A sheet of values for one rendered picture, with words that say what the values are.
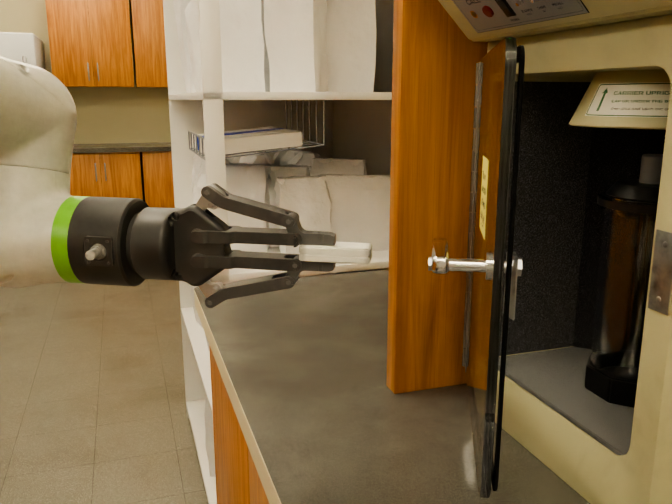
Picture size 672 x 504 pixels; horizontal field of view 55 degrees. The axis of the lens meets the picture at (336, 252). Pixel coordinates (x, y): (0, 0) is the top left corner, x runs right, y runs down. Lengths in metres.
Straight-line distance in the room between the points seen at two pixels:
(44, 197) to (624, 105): 0.58
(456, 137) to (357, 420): 0.39
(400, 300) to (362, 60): 1.11
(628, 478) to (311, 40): 1.33
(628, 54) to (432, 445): 0.48
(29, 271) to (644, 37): 0.62
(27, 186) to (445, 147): 0.50
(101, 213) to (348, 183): 1.22
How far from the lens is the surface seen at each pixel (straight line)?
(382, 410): 0.89
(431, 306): 0.92
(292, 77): 1.76
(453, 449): 0.82
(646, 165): 0.77
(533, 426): 0.81
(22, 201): 0.73
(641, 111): 0.68
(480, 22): 0.78
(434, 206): 0.88
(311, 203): 1.77
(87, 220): 0.69
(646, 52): 0.64
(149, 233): 0.67
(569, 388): 0.82
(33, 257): 0.72
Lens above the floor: 1.34
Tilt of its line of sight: 13 degrees down
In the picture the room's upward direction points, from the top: straight up
